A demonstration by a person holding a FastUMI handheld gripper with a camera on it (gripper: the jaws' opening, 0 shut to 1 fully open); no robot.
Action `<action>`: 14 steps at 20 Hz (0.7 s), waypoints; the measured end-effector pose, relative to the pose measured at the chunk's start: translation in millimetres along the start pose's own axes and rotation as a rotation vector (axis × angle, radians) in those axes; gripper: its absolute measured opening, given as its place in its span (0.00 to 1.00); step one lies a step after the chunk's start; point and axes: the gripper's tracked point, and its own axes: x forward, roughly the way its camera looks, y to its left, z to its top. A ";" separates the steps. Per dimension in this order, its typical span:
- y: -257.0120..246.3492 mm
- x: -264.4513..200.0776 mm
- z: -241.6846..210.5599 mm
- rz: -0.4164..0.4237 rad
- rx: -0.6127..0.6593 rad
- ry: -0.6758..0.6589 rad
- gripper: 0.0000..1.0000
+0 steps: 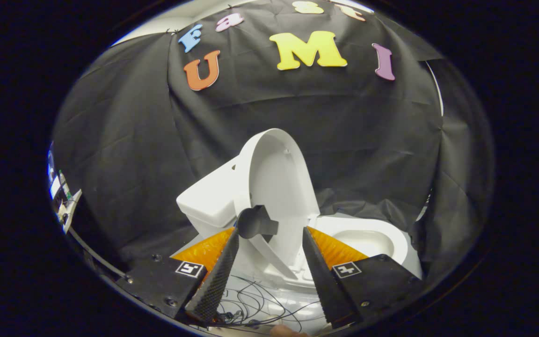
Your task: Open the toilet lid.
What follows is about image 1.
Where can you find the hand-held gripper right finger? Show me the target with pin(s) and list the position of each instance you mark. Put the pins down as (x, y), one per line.
(325, 285)

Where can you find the black backdrop cloth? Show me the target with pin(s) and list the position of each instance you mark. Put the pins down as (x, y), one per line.
(344, 121)

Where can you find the white toilet lid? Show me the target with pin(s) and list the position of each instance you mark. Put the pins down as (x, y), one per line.
(279, 178)

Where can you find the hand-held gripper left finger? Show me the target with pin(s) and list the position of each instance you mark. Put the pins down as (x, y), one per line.
(218, 281)

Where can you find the white toilet with tank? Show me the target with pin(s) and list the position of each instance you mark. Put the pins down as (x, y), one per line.
(208, 206)

